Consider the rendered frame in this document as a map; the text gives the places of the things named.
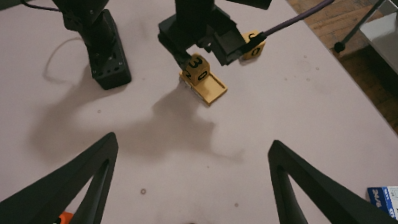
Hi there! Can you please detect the orange digital multimeter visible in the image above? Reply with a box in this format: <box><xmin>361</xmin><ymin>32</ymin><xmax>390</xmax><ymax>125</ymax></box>
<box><xmin>54</xmin><ymin>211</ymin><xmax>73</xmax><ymax>224</ymax></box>

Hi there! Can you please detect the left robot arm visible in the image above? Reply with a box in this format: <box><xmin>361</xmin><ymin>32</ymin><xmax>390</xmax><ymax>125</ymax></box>
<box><xmin>52</xmin><ymin>0</ymin><xmax>272</xmax><ymax>82</ymax></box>

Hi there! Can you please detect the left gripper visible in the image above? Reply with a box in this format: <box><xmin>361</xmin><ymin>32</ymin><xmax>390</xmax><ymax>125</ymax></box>
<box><xmin>157</xmin><ymin>0</ymin><xmax>247</xmax><ymax>71</ymax></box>

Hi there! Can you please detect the blue and white small box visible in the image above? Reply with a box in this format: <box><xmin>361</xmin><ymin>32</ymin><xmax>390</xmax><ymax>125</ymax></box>
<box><xmin>367</xmin><ymin>186</ymin><xmax>398</xmax><ymax>220</ymax></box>

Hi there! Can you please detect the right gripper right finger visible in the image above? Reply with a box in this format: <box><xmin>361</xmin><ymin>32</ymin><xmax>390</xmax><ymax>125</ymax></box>
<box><xmin>268</xmin><ymin>140</ymin><xmax>398</xmax><ymax>224</ymax></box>

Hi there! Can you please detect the tan rectangular tray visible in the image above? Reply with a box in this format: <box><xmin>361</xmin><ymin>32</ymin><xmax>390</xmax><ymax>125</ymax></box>
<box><xmin>179</xmin><ymin>71</ymin><xmax>228</xmax><ymax>106</ymax></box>

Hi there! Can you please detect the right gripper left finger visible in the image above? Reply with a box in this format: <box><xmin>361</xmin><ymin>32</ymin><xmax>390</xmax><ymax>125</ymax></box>
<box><xmin>0</xmin><ymin>132</ymin><xmax>118</xmax><ymax>224</ymax></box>

